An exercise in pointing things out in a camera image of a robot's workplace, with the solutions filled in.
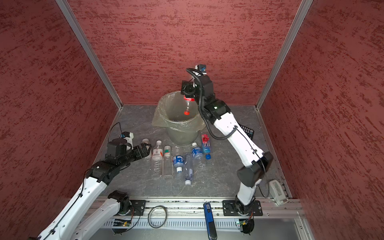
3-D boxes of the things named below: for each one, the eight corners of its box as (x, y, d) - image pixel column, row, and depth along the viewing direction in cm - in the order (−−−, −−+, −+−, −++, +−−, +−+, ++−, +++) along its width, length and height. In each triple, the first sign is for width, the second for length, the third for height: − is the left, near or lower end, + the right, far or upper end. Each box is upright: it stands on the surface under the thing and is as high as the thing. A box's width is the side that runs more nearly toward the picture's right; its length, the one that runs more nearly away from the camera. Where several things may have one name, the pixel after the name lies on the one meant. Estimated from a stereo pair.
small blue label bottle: (172, 172, 85) (171, 170, 83) (173, 157, 91) (173, 155, 89) (183, 172, 85) (182, 170, 83) (184, 157, 91) (183, 155, 89)
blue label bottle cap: (199, 168, 88) (199, 165, 85) (187, 148, 97) (187, 144, 94) (208, 164, 90) (208, 161, 87) (195, 144, 99) (195, 140, 95)
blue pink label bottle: (202, 159, 92) (202, 155, 88) (201, 138, 102) (201, 134, 98) (210, 159, 93) (211, 155, 88) (208, 138, 102) (209, 134, 98)
